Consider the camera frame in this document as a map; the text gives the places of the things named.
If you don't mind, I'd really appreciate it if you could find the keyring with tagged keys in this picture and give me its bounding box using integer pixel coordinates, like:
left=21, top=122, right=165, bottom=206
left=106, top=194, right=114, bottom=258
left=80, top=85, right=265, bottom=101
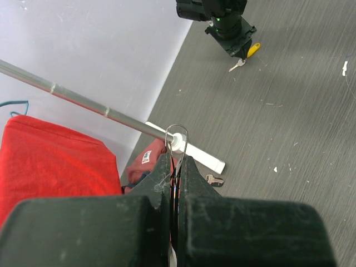
left=165, top=124, right=189, bottom=251

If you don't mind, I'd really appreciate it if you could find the key with yellow tag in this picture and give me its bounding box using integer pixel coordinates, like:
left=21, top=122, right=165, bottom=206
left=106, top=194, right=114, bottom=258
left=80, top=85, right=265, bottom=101
left=228, top=42, right=261, bottom=73

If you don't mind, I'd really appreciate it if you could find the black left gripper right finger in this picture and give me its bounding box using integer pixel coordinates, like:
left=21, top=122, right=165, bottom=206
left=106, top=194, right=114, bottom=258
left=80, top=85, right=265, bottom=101
left=177, top=156, right=337, bottom=266

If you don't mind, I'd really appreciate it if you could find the bright red shirt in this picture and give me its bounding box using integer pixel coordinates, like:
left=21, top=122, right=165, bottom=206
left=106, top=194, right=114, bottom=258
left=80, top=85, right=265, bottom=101
left=1, top=115, right=122, bottom=224

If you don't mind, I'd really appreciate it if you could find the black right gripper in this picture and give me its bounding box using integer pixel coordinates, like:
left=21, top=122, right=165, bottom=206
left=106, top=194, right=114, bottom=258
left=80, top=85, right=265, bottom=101
left=205, top=16, right=257, bottom=57

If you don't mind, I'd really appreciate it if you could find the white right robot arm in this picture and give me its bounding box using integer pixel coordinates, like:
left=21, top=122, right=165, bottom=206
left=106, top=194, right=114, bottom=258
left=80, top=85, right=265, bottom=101
left=176, top=0, right=256, bottom=60

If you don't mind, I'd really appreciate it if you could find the teal clothes hanger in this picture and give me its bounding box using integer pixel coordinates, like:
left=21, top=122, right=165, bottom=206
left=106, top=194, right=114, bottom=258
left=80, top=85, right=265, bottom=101
left=0, top=100, right=30, bottom=117

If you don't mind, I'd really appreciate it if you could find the black head key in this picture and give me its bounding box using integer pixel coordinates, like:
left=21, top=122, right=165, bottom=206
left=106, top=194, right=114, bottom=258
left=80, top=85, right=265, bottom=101
left=205, top=174, right=224, bottom=187

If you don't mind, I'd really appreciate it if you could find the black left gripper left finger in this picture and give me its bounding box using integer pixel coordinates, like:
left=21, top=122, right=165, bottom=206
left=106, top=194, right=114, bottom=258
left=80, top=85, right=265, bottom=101
left=1, top=154, right=171, bottom=266

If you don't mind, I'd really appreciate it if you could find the dark red crumpled shirt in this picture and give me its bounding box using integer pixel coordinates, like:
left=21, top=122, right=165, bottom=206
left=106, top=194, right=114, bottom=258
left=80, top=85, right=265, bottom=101
left=121, top=139, right=167, bottom=194

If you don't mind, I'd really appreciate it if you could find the silver white clothes rack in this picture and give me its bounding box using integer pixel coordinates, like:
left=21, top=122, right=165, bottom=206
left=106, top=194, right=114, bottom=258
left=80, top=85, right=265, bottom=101
left=1, top=60, right=226, bottom=174

